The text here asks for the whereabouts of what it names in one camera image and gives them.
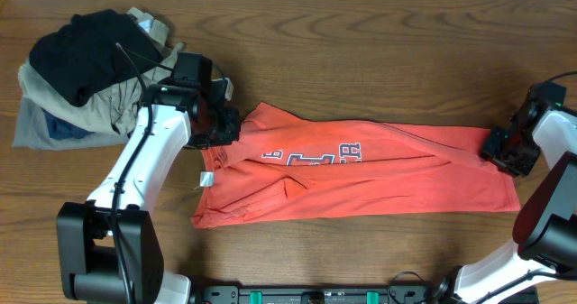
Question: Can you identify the orange printed t-shirt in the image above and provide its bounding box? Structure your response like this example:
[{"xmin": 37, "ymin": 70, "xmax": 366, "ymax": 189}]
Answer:
[{"xmin": 192, "ymin": 103, "xmax": 520, "ymax": 228}]

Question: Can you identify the navy blue folded garment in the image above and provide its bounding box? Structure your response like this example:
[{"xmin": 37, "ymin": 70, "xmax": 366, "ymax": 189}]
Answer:
[{"xmin": 42, "ymin": 109, "xmax": 92, "ymax": 141}]

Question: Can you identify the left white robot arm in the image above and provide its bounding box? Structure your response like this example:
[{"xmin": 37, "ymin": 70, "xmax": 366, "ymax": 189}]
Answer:
[{"xmin": 57, "ymin": 78, "xmax": 240, "ymax": 303}]

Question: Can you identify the khaki folded garment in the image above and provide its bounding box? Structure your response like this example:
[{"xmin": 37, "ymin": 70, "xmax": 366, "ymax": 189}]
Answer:
[{"xmin": 18, "ymin": 7, "xmax": 184, "ymax": 136}]

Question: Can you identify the black folded garment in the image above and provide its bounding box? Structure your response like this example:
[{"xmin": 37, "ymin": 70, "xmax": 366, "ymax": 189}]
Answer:
[{"xmin": 29, "ymin": 9, "xmax": 162, "ymax": 107}]

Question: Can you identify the grey folded garment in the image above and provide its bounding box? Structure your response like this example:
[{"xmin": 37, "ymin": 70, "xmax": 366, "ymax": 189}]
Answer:
[{"xmin": 13, "ymin": 97, "xmax": 128, "ymax": 151}]

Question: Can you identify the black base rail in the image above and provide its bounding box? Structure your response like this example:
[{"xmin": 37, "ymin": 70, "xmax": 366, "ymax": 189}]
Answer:
[{"xmin": 188, "ymin": 276, "xmax": 465, "ymax": 304}]

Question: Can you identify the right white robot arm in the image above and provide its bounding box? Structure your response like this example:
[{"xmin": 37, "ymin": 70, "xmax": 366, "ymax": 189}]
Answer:
[{"xmin": 438, "ymin": 105, "xmax": 576, "ymax": 304}]

